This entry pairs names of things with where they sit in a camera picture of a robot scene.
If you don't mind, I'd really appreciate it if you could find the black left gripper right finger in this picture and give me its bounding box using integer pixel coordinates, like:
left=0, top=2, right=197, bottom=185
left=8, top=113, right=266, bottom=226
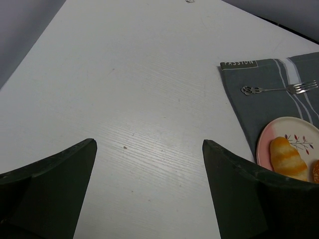
left=202, top=140, right=319, bottom=239

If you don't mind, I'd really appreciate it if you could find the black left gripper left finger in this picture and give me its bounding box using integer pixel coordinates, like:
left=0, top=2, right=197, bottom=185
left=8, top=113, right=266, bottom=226
left=0, top=138, right=97, bottom=239

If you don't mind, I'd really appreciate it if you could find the striped oblong bread roll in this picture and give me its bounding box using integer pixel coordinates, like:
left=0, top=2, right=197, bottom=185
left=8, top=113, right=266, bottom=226
left=270, top=137, right=308, bottom=182

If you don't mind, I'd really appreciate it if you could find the small round bread bun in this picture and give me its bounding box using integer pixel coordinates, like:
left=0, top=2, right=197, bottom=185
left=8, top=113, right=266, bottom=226
left=310, top=159, right=319, bottom=184

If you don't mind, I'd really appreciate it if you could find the pink and cream plate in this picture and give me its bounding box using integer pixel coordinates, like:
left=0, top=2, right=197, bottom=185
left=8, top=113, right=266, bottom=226
left=256, top=117, right=319, bottom=183

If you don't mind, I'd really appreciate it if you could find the grey striped cloth placemat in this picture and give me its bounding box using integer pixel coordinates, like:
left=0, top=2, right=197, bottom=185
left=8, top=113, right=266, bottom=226
left=220, top=52, right=319, bottom=154

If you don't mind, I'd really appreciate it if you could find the silver fork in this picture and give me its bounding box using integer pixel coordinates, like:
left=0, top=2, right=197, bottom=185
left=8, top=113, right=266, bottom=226
left=241, top=81, right=319, bottom=96

